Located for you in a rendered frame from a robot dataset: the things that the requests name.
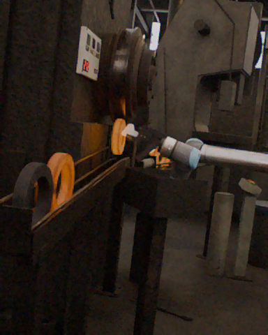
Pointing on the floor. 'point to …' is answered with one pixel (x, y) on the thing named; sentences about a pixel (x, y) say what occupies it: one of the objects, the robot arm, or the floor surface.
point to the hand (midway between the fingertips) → (119, 132)
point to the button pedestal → (248, 208)
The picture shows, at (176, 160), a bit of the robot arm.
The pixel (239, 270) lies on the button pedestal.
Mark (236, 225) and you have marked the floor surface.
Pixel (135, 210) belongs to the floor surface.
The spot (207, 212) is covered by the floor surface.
